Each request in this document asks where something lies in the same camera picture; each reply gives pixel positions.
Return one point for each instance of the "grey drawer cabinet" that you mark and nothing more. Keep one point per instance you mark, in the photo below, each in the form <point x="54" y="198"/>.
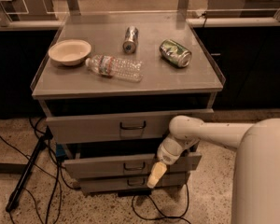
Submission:
<point x="109" y="87"/>

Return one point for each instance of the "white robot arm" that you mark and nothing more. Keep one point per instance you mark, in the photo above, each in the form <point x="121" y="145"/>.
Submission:
<point x="256" y="179"/>

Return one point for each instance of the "slim silver can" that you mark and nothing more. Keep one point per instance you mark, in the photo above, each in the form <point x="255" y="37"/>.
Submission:
<point x="130" y="40"/>

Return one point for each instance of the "green soda can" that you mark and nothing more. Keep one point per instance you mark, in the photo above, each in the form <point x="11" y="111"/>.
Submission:
<point x="175" y="53"/>

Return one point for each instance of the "clear acrylic barrier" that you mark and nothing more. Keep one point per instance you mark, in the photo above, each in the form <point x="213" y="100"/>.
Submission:
<point x="42" y="14"/>

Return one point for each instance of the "grey bottom drawer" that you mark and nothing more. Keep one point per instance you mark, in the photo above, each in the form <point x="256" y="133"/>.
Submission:
<point x="90" y="186"/>

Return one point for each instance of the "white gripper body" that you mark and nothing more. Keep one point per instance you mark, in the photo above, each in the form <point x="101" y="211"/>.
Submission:
<point x="165" y="155"/>

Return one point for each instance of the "clear plastic water bottle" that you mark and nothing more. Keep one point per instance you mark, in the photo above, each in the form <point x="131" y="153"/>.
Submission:
<point x="114" y="67"/>

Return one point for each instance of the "blue box behind cabinet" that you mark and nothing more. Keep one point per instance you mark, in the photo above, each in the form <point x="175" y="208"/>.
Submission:
<point x="60" y="153"/>

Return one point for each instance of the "black pole stand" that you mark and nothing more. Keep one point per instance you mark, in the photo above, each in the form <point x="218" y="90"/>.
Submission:
<point x="14" y="198"/>

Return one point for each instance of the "grey drawer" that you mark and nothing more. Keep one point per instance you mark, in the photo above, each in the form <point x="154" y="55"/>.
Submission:
<point x="126" y="165"/>
<point x="114" y="127"/>
<point x="90" y="186"/>

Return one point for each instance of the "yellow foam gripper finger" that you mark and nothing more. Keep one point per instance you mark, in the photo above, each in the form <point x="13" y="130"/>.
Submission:
<point x="157" y="172"/>

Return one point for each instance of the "grey top drawer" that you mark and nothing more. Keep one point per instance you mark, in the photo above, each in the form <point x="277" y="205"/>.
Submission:
<point x="114" y="127"/>

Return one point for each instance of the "white bowl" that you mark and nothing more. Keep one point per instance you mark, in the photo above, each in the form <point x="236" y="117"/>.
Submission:
<point x="70" y="52"/>

